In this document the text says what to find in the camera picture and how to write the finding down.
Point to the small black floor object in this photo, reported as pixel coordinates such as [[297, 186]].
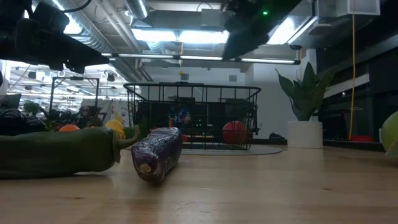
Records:
[[276, 136]]

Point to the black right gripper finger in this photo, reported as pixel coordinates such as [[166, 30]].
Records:
[[242, 45]]

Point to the white ceiling box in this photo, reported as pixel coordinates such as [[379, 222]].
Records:
[[348, 7]]

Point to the dark monitor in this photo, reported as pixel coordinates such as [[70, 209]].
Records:
[[11, 101]]

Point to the red box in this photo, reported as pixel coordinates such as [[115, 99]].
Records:
[[360, 138]]

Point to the black metal frame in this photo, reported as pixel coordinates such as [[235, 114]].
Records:
[[74, 79]]

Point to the orange tangerine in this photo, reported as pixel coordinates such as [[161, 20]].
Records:
[[69, 128]]

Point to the round grey mat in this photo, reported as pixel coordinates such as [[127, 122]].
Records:
[[242, 151]]

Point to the white printed banner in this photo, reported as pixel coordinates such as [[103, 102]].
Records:
[[109, 109]]

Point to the green pear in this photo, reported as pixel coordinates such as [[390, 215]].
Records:
[[393, 153]]

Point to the overhead LED light bar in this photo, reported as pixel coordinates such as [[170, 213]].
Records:
[[202, 58]]

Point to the purple eggplant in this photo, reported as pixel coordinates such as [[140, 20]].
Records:
[[158, 152]]

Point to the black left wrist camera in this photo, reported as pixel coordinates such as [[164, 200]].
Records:
[[51, 15]]

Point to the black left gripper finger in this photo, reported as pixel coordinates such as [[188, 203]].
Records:
[[76, 69], [84, 53]]

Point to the black background robot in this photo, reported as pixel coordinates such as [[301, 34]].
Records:
[[85, 116]]

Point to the grey ceiling unit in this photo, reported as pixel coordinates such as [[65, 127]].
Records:
[[211, 18]]

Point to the large green pepper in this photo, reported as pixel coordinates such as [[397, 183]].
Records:
[[56, 152]]

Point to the round green pomelo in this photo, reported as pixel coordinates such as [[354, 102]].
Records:
[[391, 130]]

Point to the silver ceiling duct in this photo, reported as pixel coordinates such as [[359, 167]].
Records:
[[136, 7]]

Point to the tall green leafy plant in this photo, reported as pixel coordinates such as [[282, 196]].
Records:
[[306, 96]]

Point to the small potted plant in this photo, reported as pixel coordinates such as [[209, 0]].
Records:
[[31, 107]]

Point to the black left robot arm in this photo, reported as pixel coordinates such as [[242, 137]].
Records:
[[12, 9]]

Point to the green leafy vegetable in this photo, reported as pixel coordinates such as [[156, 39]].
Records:
[[132, 132]]

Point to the person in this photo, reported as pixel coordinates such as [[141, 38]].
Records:
[[180, 119]]

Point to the dark purple grape bunch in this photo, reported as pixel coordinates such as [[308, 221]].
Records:
[[15, 123]]

